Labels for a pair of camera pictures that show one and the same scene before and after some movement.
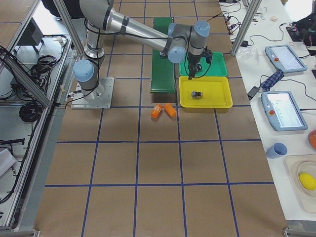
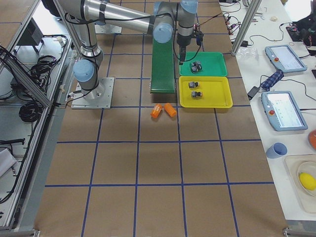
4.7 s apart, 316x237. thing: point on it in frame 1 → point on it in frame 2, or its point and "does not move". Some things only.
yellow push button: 196,94 does not move
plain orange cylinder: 171,110 does not move
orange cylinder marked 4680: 156,110 does not move
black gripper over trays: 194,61 → 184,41
